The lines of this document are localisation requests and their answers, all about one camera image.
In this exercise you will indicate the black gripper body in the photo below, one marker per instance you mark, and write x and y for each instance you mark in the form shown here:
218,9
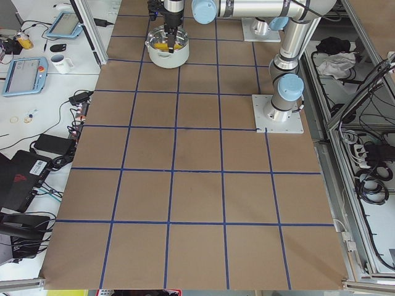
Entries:
172,19

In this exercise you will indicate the yellow corn cob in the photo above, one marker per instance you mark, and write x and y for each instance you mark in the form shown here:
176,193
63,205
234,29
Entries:
165,48

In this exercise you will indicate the small black adapter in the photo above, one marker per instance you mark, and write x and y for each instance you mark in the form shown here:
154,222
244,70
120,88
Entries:
80,97

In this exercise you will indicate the white mug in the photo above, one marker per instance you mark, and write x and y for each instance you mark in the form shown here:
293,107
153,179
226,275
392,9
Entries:
62,64

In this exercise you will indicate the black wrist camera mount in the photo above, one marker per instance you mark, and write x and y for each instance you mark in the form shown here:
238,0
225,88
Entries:
154,8

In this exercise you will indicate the white crumpled cloth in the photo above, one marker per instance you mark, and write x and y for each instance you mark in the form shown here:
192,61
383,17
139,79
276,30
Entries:
338,66

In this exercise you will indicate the white power strip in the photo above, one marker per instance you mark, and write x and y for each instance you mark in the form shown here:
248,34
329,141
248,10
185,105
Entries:
361,156

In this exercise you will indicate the blue teach pendant tablet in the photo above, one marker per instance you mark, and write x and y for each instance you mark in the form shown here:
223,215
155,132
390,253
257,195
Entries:
25,76

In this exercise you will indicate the mint green cooking pot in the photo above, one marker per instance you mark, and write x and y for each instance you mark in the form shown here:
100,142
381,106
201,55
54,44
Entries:
166,59

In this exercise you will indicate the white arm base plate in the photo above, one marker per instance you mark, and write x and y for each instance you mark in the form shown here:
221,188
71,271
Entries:
270,120

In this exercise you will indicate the black power adapter brick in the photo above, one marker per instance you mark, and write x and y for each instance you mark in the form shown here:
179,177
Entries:
54,144

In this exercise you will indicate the black computer mouse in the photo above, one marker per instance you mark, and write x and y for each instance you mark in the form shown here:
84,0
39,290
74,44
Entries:
58,47

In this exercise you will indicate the black cloth bundle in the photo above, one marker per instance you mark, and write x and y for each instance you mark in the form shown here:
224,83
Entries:
333,45

